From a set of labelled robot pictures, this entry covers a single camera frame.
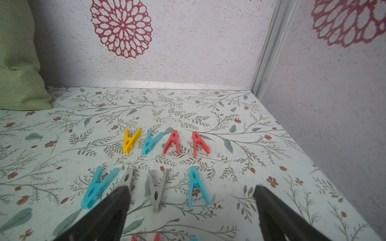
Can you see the teal clothespin lone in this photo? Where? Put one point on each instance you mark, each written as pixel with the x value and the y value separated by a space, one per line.
pixel 150 143

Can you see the green cushion pillow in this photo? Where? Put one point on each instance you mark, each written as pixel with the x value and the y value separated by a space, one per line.
pixel 22 87

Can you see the teal clothespin pair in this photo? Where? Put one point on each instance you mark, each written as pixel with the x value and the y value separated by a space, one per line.
pixel 97 187

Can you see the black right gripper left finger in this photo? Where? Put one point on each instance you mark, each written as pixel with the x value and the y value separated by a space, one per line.
pixel 105 222

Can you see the red clothespin bottom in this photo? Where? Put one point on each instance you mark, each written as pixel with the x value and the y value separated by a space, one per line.
pixel 157 237

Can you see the yellow clothespin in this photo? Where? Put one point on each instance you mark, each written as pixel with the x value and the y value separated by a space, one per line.
pixel 130 141

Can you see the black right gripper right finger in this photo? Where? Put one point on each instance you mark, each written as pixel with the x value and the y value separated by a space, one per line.
pixel 278 222

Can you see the grey clothespin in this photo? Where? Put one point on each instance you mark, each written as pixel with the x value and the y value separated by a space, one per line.
pixel 127 179
pixel 156 191

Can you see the red clothespin top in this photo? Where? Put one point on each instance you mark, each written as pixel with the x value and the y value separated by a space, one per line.
pixel 198 141

